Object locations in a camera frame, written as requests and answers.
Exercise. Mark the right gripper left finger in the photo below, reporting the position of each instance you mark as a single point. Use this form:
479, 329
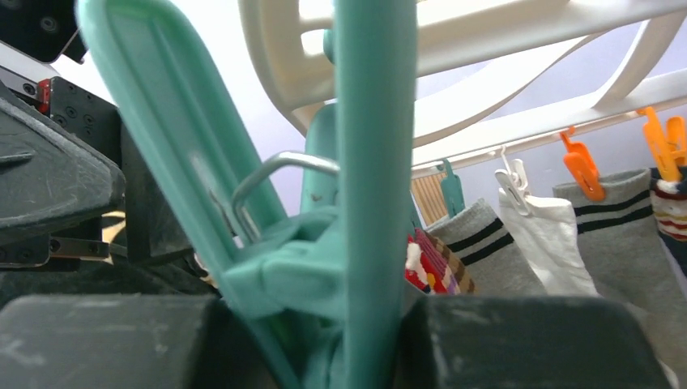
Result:
127, 341

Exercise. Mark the grey white hanging sock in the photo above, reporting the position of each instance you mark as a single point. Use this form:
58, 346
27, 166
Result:
570, 245

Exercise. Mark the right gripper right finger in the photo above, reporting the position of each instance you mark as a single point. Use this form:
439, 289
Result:
527, 342

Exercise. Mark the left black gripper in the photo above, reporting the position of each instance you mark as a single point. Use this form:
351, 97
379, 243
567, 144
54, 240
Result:
60, 182

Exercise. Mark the white oval clip hanger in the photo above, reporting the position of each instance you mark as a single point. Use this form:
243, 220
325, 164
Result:
515, 41

